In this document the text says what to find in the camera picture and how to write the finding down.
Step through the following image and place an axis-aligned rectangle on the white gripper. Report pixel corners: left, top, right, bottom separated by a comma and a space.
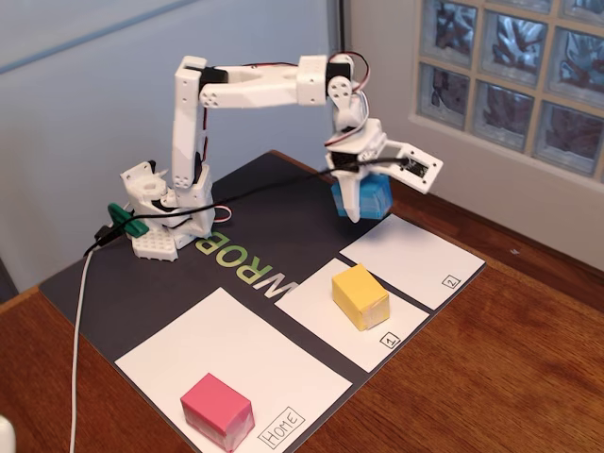
324, 117, 394, 224

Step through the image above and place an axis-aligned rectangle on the blue box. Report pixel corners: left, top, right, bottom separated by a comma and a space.
329, 172, 394, 222

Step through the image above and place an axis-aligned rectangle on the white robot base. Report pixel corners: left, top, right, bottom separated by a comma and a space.
120, 159, 218, 263

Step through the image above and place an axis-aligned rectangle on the white zone 2 paper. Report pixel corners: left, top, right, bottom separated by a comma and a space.
339, 213, 487, 311

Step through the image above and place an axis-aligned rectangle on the yellow box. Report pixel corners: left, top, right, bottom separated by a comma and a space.
330, 262, 391, 332

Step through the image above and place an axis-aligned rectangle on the white zone 1 paper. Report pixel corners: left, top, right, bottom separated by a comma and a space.
274, 257, 430, 374

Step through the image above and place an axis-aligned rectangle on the white home zone paper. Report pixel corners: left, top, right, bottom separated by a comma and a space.
114, 286, 354, 453

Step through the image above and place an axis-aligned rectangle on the pink box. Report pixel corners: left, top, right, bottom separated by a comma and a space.
179, 372, 256, 453

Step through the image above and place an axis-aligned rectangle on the dark grey mat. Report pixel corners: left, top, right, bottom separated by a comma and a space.
38, 149, 487, 453

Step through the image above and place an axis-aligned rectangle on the glass block window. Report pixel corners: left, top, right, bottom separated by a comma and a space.
408, 0, 604, 185

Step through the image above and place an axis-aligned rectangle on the green clamp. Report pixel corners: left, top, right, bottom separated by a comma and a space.
107, 202, 151, 239

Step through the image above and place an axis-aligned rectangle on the white rounded object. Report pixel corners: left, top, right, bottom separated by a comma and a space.
0, 414, 16, 453

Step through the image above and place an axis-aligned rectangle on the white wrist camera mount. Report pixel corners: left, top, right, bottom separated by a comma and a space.
384, 139, 445, 195

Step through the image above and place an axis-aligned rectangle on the black cable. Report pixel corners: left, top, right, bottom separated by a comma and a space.
83, 157, 411, 259

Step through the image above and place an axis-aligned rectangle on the grey metal door frame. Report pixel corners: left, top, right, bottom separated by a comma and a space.
327, 0, 353, 174

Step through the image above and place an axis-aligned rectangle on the white cable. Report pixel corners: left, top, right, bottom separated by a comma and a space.
69, 238, 103, 453

